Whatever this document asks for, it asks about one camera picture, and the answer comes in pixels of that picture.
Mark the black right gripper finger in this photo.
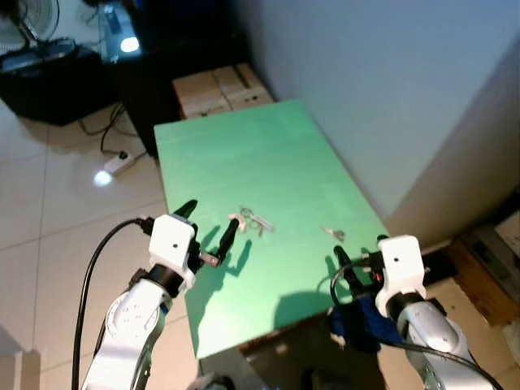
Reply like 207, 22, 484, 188
333, 245, 364, 295

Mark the silver key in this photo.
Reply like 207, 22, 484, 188
320, 226, 347, 244

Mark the blue fabric item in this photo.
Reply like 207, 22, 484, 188
327, 294, 384, 352

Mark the white power strip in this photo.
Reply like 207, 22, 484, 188
101, 151, 136, 176

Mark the brown storage box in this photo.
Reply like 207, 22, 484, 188
443, 210, 520, 306

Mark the brown cardboard box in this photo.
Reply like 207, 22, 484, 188
171, 63, 276, 121

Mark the dark robot left foot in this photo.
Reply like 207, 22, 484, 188
185, 372, 245, 390

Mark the black cabinet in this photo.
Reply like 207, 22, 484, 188
110, 24, 253, 160

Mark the black case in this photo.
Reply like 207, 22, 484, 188
0, 45, 121, 128

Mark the grey device with bright light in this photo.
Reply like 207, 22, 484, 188
96, 0, 144, 64

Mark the grey standing fan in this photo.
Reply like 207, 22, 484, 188
0, 0, 63, 51

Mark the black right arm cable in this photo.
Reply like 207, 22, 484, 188
328, 258, 505, 390

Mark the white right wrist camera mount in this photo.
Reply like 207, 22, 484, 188
375, 235, 427, 318

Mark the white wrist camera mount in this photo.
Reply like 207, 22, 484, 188
149, 214, 198, 291
375, 235, 427, 318

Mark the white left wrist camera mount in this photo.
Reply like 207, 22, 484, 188
149, 214, 198, 291

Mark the black floor cable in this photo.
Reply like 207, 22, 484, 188
79, 102, 155, 161

